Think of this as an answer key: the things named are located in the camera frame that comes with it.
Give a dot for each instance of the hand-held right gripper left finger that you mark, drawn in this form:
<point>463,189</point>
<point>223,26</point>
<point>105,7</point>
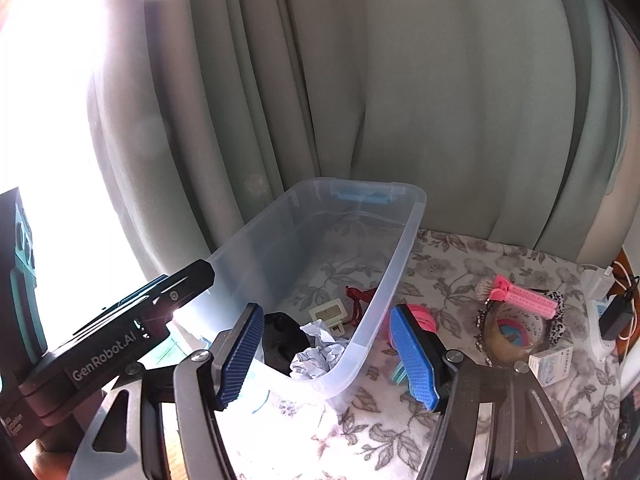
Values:
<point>239,360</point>

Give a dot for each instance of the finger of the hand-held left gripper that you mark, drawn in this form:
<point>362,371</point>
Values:
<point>175,292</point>

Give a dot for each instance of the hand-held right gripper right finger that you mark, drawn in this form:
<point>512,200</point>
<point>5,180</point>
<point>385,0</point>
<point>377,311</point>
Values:
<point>415,360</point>

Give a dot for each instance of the teal hair clip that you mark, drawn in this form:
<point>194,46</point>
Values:
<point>400,372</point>

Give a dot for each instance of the clear plastic storage container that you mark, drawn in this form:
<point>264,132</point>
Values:
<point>390,280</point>

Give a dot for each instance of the clear packing tape roll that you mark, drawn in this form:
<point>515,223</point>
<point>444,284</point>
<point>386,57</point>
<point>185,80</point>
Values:
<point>500,350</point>

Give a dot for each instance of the pink hair roller clip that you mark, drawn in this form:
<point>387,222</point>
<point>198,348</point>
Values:
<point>525,300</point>

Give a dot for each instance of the small white cardboard box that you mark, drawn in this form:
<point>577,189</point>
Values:
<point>550,365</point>

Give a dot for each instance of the leopard print scrunchie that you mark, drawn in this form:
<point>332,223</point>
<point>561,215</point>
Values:
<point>557,330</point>

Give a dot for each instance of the black cloth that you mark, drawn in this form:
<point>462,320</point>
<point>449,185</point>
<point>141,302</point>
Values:
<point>285,340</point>

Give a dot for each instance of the crumpled white paper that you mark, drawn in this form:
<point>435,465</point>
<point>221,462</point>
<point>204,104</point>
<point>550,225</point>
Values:
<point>320,355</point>

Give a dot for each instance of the red hair clip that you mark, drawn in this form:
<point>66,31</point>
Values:
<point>357,300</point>

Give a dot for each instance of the floral tablecloth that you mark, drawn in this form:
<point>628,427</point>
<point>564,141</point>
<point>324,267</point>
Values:
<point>450,270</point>

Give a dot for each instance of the cotton swabs bundle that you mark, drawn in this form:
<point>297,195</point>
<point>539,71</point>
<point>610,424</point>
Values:
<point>481,288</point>

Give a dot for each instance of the small white digital device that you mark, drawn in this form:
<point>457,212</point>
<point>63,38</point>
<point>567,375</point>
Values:
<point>327,312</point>

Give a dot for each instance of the pink round compact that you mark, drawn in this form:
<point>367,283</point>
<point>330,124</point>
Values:
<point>512,330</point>

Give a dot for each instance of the white power strip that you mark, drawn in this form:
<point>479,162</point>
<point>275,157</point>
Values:
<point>595,320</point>

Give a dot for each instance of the white charger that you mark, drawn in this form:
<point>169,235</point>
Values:
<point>597,282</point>

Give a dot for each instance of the black charger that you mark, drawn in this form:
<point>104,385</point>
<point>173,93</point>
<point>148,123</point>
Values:
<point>616,317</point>

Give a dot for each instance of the grey-green curtain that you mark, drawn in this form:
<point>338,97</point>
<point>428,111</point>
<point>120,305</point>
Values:
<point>400,85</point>

